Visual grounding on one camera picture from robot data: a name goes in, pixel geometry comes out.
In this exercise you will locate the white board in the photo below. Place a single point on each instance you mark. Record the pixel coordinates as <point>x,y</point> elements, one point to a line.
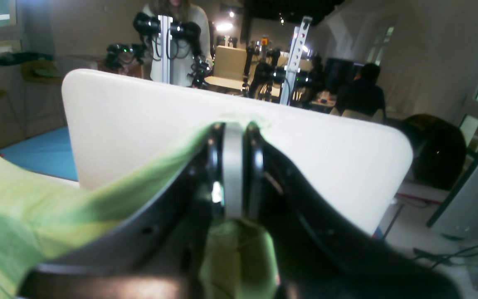
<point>118,123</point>

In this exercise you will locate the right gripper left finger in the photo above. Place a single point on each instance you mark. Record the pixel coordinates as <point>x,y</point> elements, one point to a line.
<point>158,253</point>

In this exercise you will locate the person in white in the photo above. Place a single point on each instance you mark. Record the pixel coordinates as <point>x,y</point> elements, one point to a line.
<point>182,51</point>

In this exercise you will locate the seated person in black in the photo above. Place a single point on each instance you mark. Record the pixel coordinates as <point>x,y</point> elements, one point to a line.
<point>362,95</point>

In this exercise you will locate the green t-shirt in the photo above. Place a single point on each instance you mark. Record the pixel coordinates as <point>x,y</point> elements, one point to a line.
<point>41,219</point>

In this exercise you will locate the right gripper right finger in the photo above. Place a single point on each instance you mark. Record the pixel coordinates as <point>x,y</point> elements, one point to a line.
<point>320,254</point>

